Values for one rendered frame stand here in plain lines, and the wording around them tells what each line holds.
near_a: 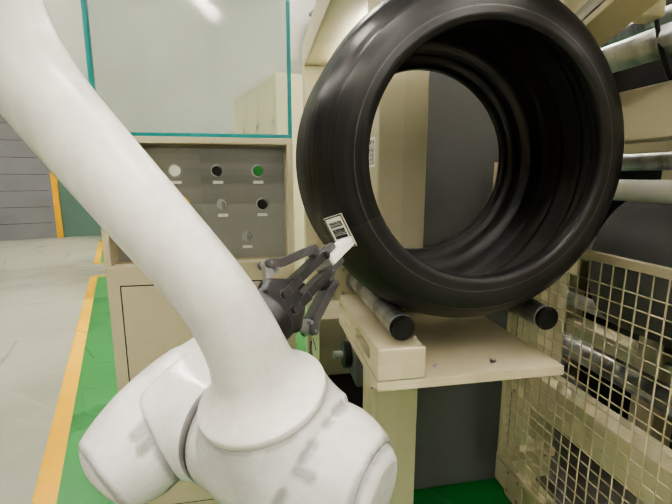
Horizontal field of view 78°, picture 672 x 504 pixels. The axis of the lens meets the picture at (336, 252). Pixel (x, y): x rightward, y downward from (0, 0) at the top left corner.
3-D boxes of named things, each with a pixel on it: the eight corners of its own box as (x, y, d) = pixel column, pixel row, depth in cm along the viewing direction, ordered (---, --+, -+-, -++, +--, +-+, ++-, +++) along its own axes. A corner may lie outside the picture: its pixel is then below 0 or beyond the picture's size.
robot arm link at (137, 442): (207, 388, 53) (285, 418, 46) (95, 499, 42) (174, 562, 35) (172, 321, 48) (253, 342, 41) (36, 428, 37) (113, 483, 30)
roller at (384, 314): (349, 270, 104) (367, 272, 105) (347, 287, 105) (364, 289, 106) (393, 315, 71) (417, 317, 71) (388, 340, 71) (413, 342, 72)
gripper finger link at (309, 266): (270, 305, 57) (264, 297, 57) (314, 261, 65) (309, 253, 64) (288, 301, 54) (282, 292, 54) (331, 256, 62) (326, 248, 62)
